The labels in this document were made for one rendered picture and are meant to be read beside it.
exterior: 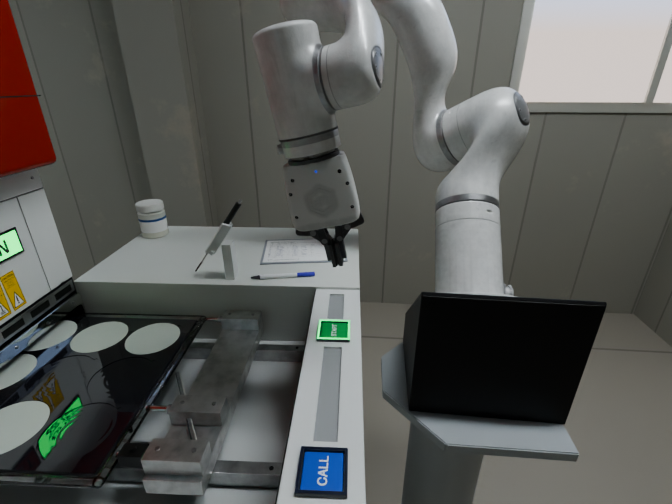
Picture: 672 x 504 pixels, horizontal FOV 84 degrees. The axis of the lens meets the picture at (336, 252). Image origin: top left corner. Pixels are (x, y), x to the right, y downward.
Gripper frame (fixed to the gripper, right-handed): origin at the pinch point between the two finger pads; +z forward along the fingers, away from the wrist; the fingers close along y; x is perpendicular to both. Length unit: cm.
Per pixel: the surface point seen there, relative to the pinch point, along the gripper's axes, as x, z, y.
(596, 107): 158, 14, 128
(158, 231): 40, 2, -53
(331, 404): -15.8, 15.5, -3.2
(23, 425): -16, 12, -49
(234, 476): -19.0, 23.7, -19.1
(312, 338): -2.0, 14.3, -7.1
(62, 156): 171, -20, -176
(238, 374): -2.5, 19.3, -22.0
